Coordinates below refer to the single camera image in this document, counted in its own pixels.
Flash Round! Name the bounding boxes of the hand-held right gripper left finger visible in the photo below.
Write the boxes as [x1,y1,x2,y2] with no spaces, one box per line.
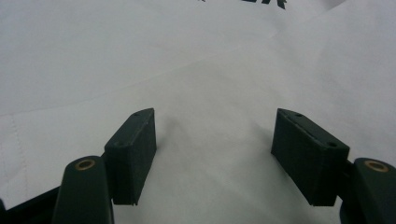
[104,107,158,207]

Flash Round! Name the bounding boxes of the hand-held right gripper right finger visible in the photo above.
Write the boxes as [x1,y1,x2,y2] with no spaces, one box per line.
[270,107,351,207]

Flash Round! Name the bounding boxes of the white long-sleeved printed shirt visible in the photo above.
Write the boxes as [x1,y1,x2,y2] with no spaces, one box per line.
[0,0,396,224]

